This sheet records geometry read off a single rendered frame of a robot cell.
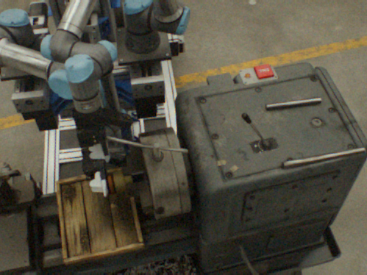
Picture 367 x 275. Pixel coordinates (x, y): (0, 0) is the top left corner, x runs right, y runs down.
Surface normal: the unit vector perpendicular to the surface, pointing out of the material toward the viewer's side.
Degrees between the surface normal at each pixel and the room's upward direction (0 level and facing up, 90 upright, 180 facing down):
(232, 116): 0
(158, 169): 27
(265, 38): 0
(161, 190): 52
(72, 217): 0
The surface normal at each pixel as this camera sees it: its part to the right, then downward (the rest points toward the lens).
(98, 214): -0.03, -0.60
